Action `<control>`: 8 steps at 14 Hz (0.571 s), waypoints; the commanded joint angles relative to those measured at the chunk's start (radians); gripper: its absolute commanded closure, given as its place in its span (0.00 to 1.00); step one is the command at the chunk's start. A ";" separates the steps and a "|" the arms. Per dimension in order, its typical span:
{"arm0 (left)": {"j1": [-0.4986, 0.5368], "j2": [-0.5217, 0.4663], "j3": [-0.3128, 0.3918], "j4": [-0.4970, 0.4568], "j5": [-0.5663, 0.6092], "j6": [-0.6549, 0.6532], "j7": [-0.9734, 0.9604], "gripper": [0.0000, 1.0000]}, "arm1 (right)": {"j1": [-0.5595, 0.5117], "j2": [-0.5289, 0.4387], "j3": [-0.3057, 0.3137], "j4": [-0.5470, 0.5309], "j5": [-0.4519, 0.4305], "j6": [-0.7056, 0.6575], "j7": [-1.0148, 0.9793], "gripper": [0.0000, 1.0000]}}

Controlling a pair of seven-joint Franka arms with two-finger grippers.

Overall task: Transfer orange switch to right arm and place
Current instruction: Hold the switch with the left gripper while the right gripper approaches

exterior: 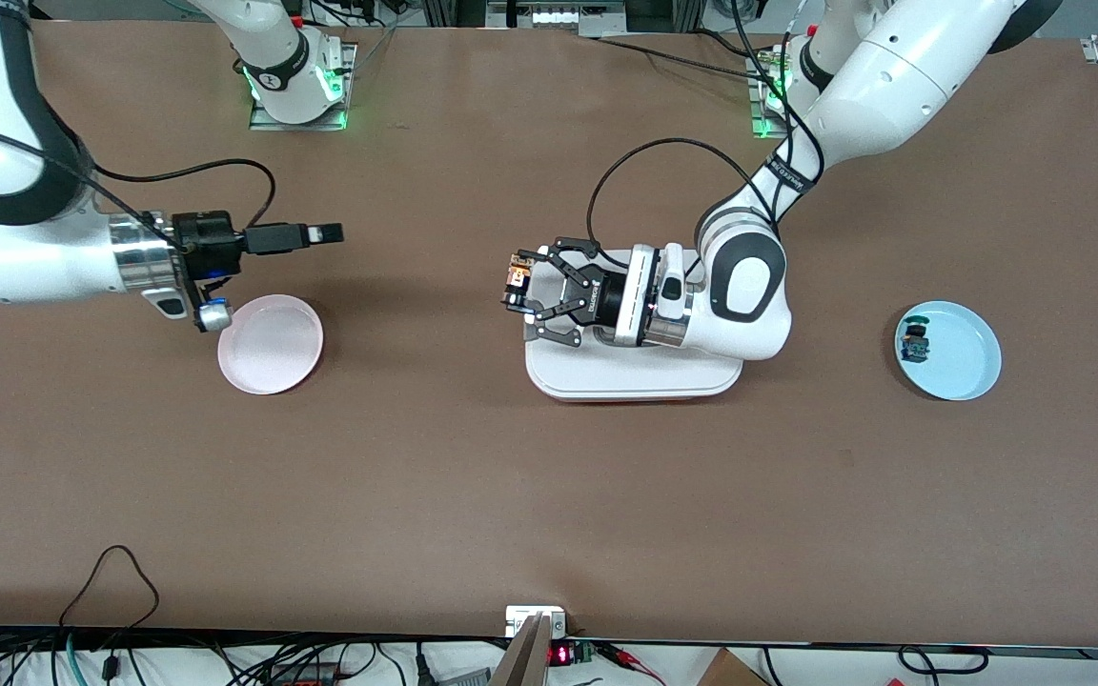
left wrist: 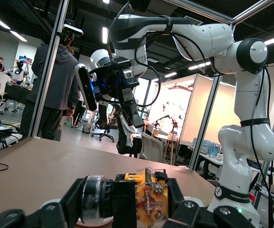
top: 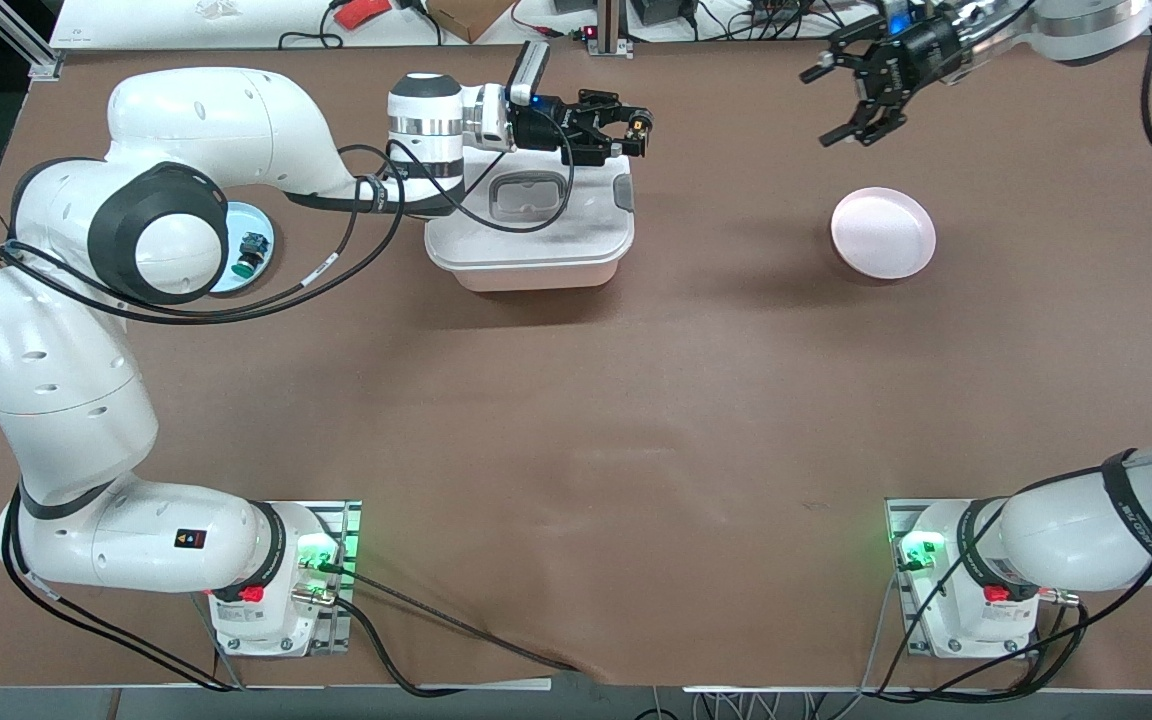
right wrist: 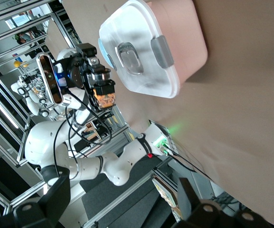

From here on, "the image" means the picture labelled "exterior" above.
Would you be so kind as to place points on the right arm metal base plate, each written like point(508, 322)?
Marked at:
point(258, 121)

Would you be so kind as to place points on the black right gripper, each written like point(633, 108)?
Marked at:
point(206, 244)

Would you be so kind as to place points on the black power plug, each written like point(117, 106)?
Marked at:
point(425, 665)

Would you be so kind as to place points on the white left camera bracket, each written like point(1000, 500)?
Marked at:
point(641, 286)

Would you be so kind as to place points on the black table edge rail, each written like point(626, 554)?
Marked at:
point(225, 636)

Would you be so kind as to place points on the orange push-button switch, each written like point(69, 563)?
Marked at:
point(520, 272)

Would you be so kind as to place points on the aluminium camera post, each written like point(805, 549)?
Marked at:
point(522, 662)

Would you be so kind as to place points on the red LED display module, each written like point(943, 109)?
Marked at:
point(560, 655)

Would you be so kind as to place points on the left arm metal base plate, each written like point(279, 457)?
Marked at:
point(757, 114)

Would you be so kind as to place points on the brown cardboard box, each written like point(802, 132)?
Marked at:
point(730, 673)

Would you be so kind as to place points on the white right camera bracket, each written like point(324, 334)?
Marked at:
point(166, 305)

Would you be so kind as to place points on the red and black clip leads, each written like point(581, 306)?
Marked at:
point(625, 655)

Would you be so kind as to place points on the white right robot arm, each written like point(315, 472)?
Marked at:
point(25, 267)

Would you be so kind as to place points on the white camera bracket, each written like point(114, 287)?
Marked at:
point(166, 305)
point(641, 286)

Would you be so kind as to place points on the green push-button switch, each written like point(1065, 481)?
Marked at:
point(915, 345)

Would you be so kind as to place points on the white lunch box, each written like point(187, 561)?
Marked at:
point(625, 376)

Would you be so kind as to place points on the pink round plate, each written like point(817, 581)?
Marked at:
point(274, 349)

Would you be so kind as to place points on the small white socket box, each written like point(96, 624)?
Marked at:
point(517, 615)

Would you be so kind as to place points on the grey adapter box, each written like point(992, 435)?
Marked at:
point(463, 678)

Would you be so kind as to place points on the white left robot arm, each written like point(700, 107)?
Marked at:
point(892, 86)

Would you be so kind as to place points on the silver device with white labels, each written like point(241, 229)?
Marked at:
point(559, 17)

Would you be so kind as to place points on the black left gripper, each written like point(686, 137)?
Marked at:
point(609, 301)

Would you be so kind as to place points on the light blue round plate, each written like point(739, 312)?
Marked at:
point(964, 353)

